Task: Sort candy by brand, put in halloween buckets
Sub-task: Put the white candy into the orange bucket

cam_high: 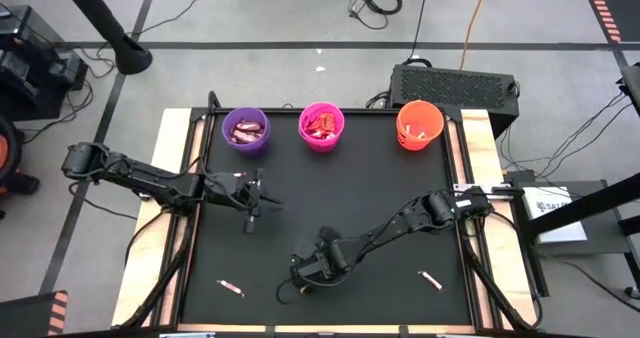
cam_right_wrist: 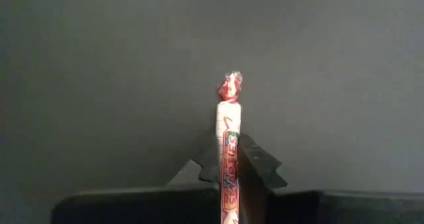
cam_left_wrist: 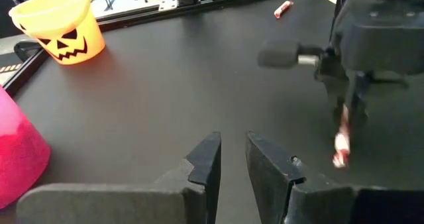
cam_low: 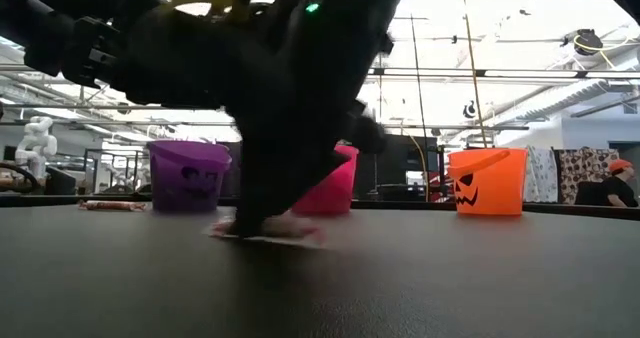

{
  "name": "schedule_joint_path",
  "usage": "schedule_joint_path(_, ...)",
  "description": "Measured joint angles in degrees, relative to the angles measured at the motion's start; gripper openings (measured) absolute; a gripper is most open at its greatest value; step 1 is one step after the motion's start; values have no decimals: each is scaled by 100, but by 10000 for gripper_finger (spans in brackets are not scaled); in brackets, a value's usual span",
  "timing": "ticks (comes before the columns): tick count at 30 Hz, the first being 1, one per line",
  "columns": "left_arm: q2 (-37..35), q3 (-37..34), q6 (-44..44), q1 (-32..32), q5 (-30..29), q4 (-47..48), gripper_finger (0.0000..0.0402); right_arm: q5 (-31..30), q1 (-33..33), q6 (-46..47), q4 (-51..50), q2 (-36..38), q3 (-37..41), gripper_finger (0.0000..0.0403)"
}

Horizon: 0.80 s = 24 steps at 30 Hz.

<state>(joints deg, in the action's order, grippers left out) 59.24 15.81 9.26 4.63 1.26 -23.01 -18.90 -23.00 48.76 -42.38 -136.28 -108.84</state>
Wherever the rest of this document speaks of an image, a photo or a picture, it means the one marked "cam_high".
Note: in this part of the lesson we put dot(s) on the wooden table side board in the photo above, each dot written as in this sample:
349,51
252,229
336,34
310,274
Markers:
477,138
136,283

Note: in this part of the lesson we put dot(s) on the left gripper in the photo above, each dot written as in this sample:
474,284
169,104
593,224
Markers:
230,190

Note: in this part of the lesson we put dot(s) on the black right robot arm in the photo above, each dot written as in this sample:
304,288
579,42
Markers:
440,207

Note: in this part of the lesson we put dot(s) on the Smarties candy roll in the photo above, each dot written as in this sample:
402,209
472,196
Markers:
230,288
430,279
239,174
408,129
422,136

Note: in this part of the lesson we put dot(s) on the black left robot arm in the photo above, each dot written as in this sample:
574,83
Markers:
150,182

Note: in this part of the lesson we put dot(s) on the black stand beam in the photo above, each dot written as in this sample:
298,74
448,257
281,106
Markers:
590,205

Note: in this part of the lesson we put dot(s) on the black equipment rack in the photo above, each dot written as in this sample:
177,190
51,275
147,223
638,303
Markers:
30,68

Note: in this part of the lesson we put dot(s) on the white labelled box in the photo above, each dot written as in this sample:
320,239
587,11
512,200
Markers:
555,223

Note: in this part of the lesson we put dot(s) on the black computer case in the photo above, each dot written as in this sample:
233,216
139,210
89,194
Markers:
450,90

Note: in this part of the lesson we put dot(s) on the red chocolate bar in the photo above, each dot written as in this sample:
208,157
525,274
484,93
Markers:
248,126
243,137

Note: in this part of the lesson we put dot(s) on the pink halloween bucket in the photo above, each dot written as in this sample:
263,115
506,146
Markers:
321,147

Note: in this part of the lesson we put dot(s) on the purple halloween bucket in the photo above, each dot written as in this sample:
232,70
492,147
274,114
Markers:
246,151

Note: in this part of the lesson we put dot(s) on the orange black wheeled machine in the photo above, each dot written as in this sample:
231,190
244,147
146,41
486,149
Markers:
10,170

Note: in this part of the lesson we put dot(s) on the black pole stand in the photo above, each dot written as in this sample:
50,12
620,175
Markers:
100,18

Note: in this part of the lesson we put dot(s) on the black side platform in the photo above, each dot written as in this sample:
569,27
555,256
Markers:
607,243

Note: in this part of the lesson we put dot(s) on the black device on stand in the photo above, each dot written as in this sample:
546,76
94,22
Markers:
632,88

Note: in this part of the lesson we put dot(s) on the orange striped black ramp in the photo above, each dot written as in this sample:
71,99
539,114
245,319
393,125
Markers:
620,3
30,318

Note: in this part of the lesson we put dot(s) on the orange jack-o-lantern bucket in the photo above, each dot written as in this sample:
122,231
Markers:
419,145

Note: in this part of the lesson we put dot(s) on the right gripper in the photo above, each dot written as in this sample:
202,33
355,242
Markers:
310,270

